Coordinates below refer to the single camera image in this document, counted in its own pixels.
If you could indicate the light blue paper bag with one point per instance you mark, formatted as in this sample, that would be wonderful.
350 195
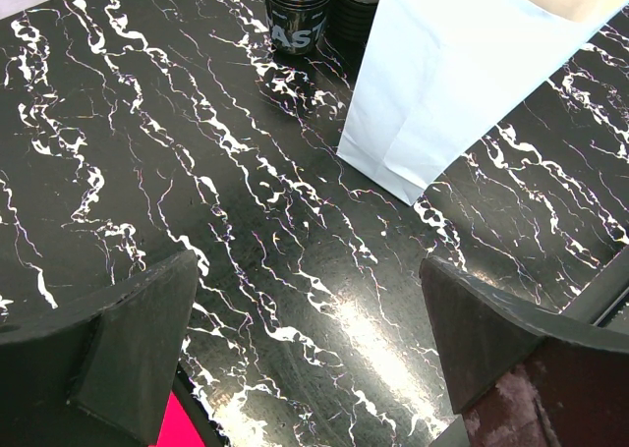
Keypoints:
438 74

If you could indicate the black coffee cup with lid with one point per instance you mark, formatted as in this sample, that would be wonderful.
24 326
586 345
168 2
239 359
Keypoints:
350 22

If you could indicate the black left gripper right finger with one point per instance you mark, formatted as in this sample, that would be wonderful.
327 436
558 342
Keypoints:
520 375

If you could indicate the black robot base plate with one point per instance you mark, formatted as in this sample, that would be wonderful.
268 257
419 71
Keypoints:
603 294

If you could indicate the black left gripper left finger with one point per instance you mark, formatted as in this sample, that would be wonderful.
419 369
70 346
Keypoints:
98 371

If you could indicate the pink cloth on black pad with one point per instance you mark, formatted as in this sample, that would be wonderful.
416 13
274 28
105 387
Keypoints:
185 423

